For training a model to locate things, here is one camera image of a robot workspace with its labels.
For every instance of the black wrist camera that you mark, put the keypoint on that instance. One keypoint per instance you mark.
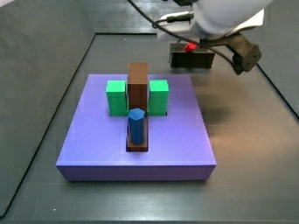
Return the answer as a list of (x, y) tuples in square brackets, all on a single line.
[(246, 52)]

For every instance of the green block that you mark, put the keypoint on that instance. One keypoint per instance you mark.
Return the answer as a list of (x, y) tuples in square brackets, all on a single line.
[(116, 97), (159, 91)]

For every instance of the purple board base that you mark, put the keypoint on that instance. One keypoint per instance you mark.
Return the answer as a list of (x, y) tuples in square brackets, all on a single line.
[(94, 154)]

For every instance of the red peg object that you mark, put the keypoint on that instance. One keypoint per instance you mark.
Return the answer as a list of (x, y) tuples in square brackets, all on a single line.
[(190, 48)]

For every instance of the left green block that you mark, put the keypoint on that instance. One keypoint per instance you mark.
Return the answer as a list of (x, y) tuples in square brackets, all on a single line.
[(116, 97)]

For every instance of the right green block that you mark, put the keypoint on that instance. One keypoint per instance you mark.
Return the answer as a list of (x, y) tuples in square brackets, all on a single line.
[(159, 91)]

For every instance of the blue hexagonal peg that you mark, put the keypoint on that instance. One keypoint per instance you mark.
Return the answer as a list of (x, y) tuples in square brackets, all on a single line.
[(136, 118)]

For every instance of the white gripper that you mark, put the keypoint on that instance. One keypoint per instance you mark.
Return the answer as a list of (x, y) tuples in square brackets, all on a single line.
[(210, 26)]

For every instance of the black angle bracket holder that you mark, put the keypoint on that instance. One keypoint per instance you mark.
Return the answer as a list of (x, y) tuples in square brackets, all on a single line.
[(198, 59)]

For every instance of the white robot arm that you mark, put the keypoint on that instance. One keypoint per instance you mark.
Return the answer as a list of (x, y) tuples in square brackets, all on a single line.
[(245, 8)]

